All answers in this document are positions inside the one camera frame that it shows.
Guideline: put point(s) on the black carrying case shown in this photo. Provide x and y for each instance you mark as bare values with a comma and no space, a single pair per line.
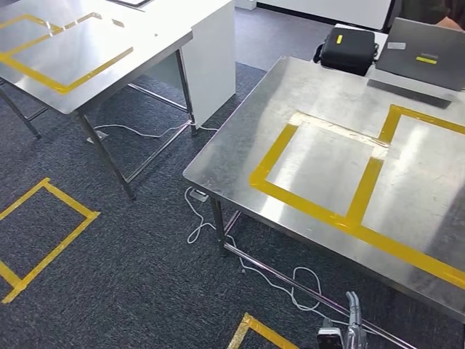
345,50

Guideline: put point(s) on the white desk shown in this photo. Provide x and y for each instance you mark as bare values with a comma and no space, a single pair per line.
383,38
210,72

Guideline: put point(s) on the metal floor socket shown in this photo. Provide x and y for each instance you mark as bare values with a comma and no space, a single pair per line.
97,136
199,195

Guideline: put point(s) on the grey laptop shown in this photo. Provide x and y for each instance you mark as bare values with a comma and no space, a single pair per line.
435,38

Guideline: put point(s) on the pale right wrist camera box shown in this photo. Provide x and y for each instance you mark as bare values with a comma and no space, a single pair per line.
328,339

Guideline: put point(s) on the yellow tape on workbench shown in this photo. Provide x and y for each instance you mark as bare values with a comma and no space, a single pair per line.
62,89
363,192

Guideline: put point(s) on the white low partition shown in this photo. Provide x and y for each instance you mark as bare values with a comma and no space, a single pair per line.
327,9

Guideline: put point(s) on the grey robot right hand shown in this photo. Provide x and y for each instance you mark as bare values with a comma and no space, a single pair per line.
354,337

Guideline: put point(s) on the seated person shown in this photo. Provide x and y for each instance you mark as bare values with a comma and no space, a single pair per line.
454,23

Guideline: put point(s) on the stainless steel workbench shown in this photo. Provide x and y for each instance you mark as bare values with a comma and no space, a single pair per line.
90,48
254,144

